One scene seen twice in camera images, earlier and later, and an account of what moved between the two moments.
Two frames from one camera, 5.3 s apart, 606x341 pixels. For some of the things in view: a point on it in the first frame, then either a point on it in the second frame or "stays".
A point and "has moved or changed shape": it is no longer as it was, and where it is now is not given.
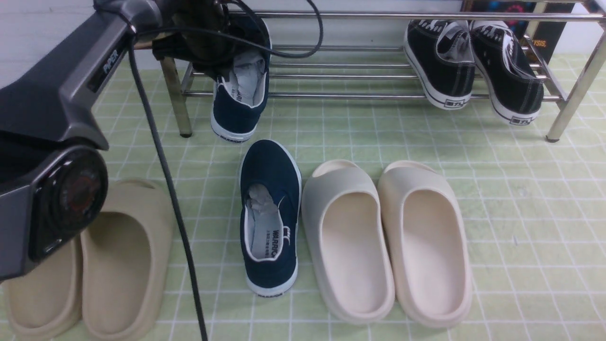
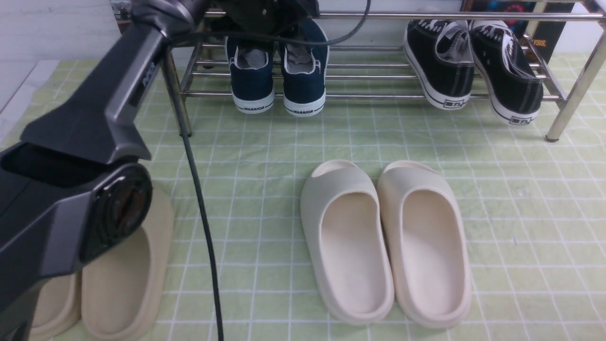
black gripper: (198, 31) -> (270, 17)
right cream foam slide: (427, 243) stays
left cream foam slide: (344, 221) stays
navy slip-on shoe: (239, 96) has moved or changed shape
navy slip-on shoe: (271, 192) -> (304, 67)
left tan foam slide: (45, 304) stays
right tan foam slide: (126, 263) stays
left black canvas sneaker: (441, 52) stays
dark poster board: (544, 37) stays
